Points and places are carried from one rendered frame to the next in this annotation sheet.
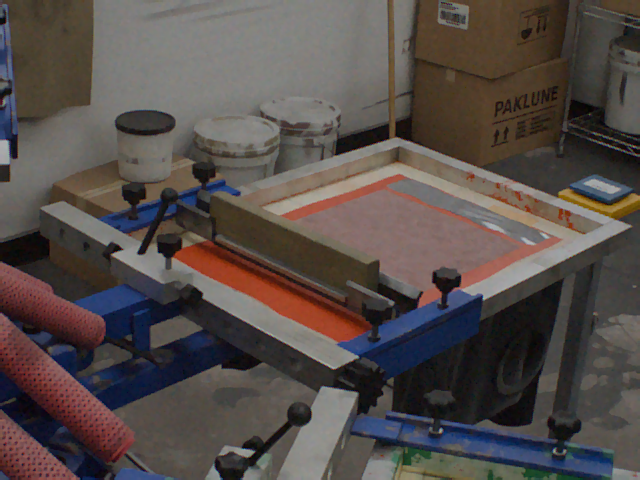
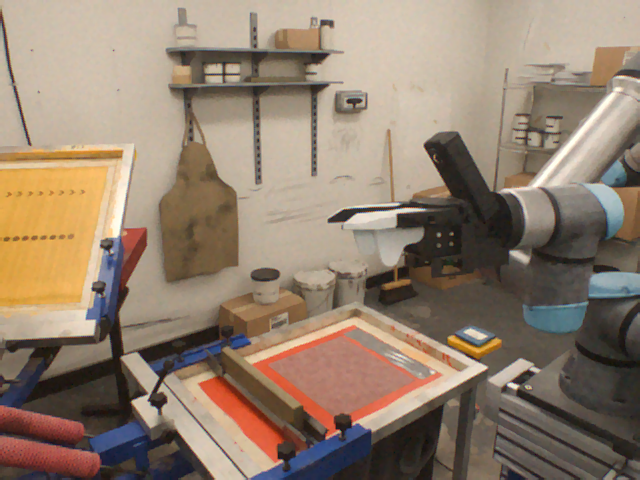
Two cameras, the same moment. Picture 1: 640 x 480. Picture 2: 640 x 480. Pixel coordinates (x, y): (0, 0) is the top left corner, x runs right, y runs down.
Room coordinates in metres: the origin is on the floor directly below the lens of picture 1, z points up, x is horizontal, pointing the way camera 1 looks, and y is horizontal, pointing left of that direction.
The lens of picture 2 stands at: (0.69, -0.31, 1.83)
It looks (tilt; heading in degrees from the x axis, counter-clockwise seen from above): 18 degrees down; 10
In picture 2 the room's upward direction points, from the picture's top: straight up
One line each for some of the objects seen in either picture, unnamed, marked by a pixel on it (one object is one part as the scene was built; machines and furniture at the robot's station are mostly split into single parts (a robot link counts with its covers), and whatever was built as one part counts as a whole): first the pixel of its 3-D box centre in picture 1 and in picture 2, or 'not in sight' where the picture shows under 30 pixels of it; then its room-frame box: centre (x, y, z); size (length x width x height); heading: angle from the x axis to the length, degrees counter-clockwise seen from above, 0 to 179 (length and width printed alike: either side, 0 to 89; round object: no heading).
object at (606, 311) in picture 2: not in sight; (621, 311); (1.60, -0.69, 1.42); 0.13 x 0.12 x 0.14; 26
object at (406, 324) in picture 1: (408, 338); (315, 463); (1.64, -0.14, 0.98); 0.30 x 0.05 x 0.07; 138
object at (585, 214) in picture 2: not in sight; (569, 216); (1.37, -0.51, 1.65); 0.11 x 0.08 x 0.09; 117
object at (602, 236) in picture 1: (375, 238); (322, 375); (2.01, -0.09, 0.97); 0.79 x 0.58 x 0.04; 138
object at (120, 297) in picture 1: (121, 310); (131, 440); (1.59, 0.28, 1.02); 0.17 x 0.06 x 0.05; 138
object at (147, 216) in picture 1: (169, 220); (205, 360); (2.02, 0.27, 0.98); 0.30 x 0.05 x 0.07; 138
